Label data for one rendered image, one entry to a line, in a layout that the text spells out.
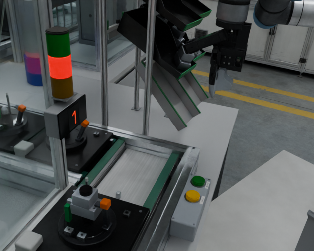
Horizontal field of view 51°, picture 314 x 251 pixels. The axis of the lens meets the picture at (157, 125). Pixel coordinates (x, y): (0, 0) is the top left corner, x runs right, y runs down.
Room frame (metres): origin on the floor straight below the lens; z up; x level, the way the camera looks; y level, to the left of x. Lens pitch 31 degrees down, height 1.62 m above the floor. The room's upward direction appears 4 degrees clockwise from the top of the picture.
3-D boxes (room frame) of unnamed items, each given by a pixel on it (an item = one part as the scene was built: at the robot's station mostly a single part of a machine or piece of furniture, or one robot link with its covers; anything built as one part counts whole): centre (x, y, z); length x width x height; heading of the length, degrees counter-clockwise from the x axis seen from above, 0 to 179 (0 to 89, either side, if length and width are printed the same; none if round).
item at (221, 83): (0.83, -0.16, 1.27); 0.06 x 0.03 x 0.09; 73
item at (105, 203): (0.56, 0.11, 1.04); 0.04 x 0.02 x 0.08; 73
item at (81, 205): (0.58, 0.16, 1.06); 0.08 x 0.04 x 0.07; 73
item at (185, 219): (0.72, -0.12, 0.93); 0.21 x 0.07 x 0.06; 163
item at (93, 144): (0.94, 0.31, 1.01); 0.24 x 0.24 x 0.13; 73
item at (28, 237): (0.51, 0.27, 0.97); 0.05 x 0.05 x 0.04; 73
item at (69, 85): (0.72, 0.23, 1.28); 0.05 x 0.05 x 0.05
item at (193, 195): (0.72, -0.12, 0.96); 0.04 x 0.04 x 0.02
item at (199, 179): (0.79, -0.14, 0.96); 0.04 x 0.04 x 0.02
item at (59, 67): (0.72, 0.23, 1.33); 0.05 x 0.05 x 0.05
